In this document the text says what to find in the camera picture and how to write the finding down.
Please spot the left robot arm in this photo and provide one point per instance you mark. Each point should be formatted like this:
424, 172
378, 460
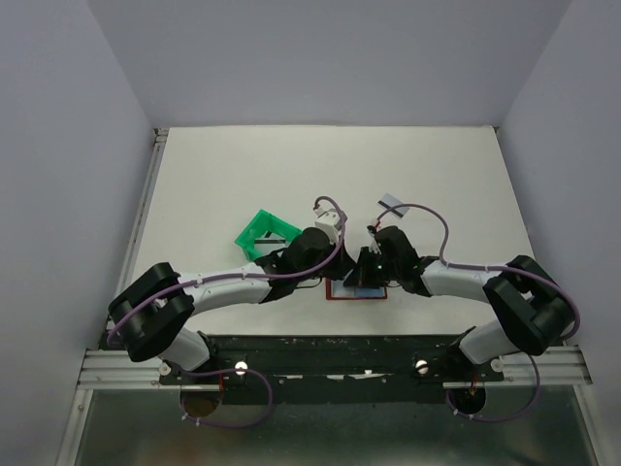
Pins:
149, 316

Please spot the red card holder wallet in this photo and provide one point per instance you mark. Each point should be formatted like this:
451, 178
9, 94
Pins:
335, 290

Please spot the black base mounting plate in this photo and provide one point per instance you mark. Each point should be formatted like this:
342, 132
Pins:
249, 370

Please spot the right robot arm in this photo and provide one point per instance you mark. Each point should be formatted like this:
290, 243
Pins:
531, 311

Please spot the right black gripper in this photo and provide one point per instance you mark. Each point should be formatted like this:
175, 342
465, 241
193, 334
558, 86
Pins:
359, 276

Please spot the front aluminium rail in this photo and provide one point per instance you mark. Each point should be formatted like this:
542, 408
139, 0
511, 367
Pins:
561, 366

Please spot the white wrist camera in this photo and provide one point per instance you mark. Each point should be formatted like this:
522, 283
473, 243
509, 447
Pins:
330, 222
373, 238

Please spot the left aluminium rail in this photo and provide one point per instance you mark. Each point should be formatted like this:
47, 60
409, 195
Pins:
161, 136

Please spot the aluminium rail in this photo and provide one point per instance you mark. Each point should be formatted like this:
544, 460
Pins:
561, 366
161, 136

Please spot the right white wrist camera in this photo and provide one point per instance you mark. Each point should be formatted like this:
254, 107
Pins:
373, 238

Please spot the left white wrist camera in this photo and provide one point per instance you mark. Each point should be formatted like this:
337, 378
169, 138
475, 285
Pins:
330, 222

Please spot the white magnetic stripe card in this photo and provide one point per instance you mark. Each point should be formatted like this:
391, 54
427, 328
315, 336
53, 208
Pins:
394, 206

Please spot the green plastic card tray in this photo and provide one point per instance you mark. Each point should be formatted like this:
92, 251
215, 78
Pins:
264, 234

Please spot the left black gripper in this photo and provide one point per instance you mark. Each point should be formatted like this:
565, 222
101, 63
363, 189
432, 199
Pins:
343, 262

